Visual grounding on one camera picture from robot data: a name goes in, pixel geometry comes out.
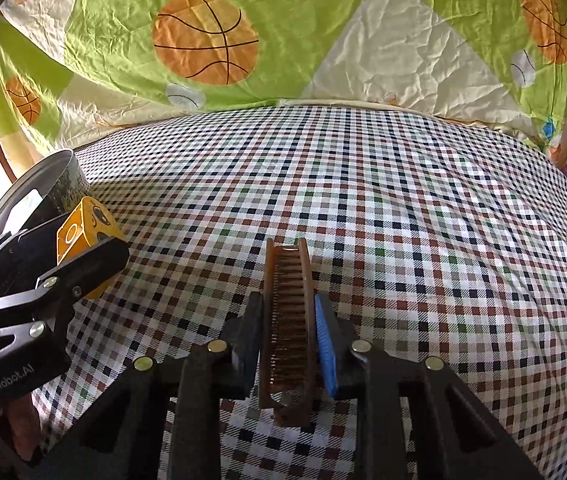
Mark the checkered tablecloth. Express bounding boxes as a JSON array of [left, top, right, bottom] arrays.
[[31, 102, 567, 480]]

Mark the white paper tin liner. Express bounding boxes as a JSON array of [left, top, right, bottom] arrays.
[[4, 187, 48, 234]]

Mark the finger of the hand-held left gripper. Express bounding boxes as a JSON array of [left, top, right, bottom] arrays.
[[0, 220, 64, 306], [0, 236, 131, 346]]

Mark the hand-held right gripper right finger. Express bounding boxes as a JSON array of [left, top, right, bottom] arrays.
[[314, 293, 547, 480]]

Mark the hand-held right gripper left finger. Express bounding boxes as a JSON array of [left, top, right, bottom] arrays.
[[38, 291, 264, 480]]

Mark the basketball print bed sheet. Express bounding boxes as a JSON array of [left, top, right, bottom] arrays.
[[0, 0, 567, 171]]

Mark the black round tin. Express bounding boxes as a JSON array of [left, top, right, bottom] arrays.
[[0, 148, 90, 261]]

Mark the person's left forearm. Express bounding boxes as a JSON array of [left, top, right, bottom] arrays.
[[0, 390, 42, 466]]

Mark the brown comb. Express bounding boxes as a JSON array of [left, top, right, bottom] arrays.
[[258, 237, 321, 428]]

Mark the yellow face toy block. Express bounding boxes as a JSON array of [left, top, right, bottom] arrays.
[[56, 197, 129, 301]]

